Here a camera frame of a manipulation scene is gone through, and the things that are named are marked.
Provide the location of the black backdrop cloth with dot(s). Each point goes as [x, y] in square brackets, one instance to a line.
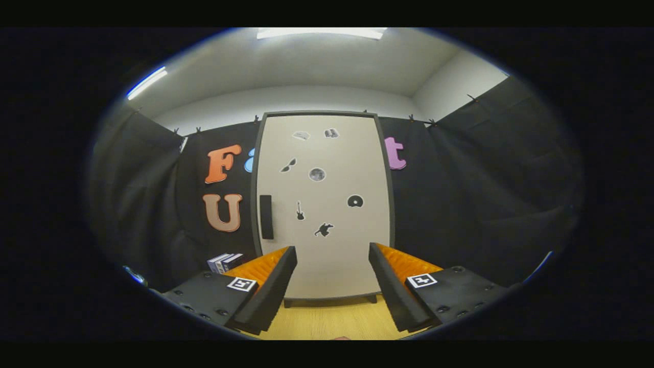
[485, 189]

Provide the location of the grey cabinet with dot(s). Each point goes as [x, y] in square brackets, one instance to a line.
[287, 303]

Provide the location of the light blue spine book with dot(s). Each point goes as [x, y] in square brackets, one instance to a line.
[217, 263]

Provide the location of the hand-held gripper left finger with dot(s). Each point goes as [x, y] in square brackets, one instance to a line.
[273, 286]

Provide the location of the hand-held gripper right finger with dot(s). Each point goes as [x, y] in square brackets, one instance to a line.
[392, 286]

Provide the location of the white cabinet door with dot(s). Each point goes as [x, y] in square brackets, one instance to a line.
[332, 260]

